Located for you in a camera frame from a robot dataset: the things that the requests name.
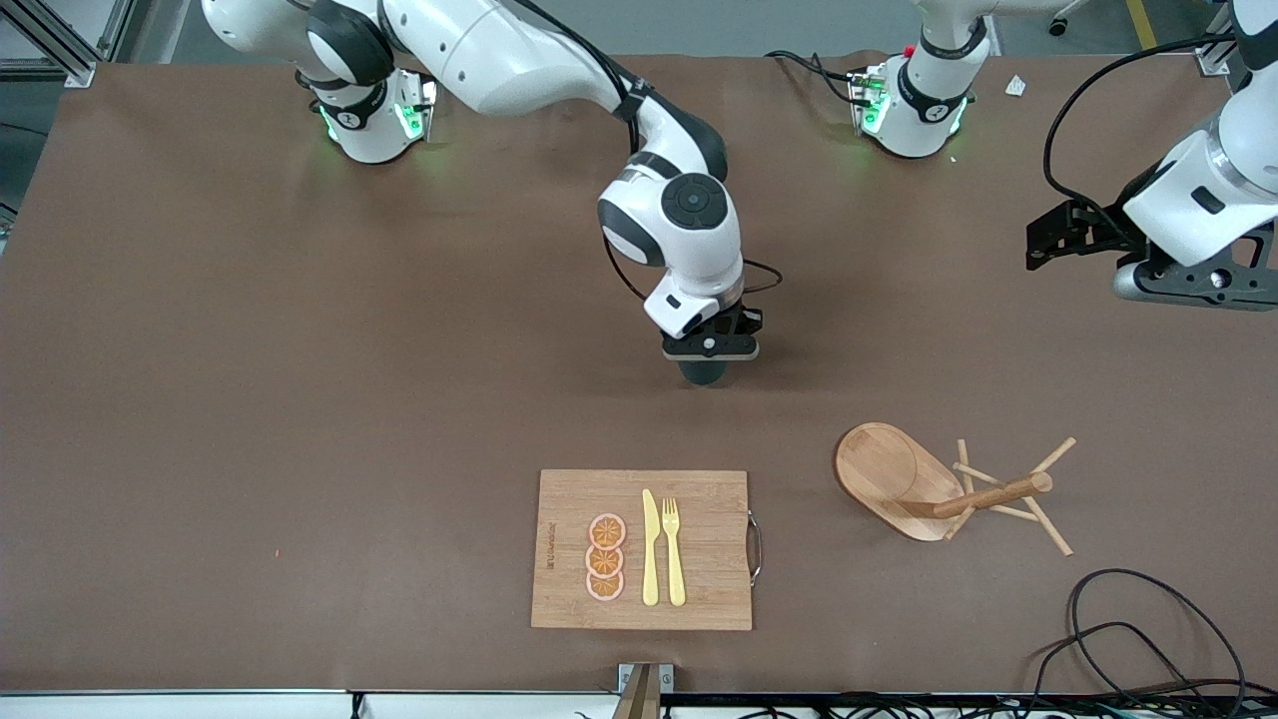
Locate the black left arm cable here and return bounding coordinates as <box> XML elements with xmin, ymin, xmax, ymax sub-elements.
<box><xmin>1042</xmin><ymin>33</ymin><xmax>1241</xmax><ymax>229</ymax></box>

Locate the metal mount bracket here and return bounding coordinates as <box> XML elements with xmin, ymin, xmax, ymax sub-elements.
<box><xmin>617</xmin><ymin>662</ymin><xmax>675</xmax><ymax>719</ymax></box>

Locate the black base cable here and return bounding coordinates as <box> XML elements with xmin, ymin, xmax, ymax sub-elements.
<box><xmin>766</xmin><ymin>49</ymin><xmax>872</xmax><ymax>107</ymax></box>

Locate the black cable bundle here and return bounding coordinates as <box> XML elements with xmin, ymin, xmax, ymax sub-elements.
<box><xmin>574</xmin><ymin>693</ymin><xmax>1278</xmax><ymax>719</ymax></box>

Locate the wooden cutting board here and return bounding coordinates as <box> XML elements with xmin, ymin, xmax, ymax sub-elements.
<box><xmin>530</xmin><ymin>469</ymin><xmax>765</xmax><ymax>632</ymax></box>

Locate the yellow plastic fork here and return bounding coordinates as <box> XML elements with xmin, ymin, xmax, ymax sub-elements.
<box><xmin>662</xmin><ymin>497</ymin><xmax>689</xmax><ymax>608</ymax></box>

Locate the yellow plastic knife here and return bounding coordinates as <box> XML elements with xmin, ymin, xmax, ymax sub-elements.
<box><xmin>641</xmin><ymin>488</ymin><xmax>662</xmax><ymax>608</ymax></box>

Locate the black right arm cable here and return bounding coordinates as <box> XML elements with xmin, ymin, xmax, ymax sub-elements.
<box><xmin>519</xmin><ymin>0</ymin><xmax>786</xmax><ymax>303</ymax></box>

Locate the black looped cable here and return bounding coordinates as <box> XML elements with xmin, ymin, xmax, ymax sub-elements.
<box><xmin>1026</xmin><ymin>620</ymin><xmax>1215</xmax><ymax>719</ymax></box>
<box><xmin>1066</xmin><ymin>567</ymin><xmax>1249</xmax><ymax>706</ymax></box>

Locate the aluminium frame profile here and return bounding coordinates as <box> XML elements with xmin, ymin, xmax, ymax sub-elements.
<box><xmin>0</xmin><ymin>0</ymin><xmax>137</xmax><ymax>89</ymax></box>
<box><xmin>1196</xmin><ymin>0</ymin><xmax>1246</xmax><ymax>77</ymax></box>

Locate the wooden cup rack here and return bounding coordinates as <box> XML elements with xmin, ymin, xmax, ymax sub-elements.
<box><xmin>835</xmin><ymin>421</ymin><xmax>1078</xmax><ymax>558</ymax></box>

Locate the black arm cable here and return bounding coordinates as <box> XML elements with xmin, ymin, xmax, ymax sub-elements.
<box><xmin>519</xmin><ymin>0</ymin><xmax>786</xmax><ymax>303</ymax></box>
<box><xmin>1042</xmin><ymin>33</ymin><xmax>1241</xmax><ymax>229</ymax></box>

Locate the white table edge rail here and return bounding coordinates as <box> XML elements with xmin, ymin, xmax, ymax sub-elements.
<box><xmin>0</xmin><ymin>688</ymin><xmax>622</xmax><ymax>719</ymax></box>

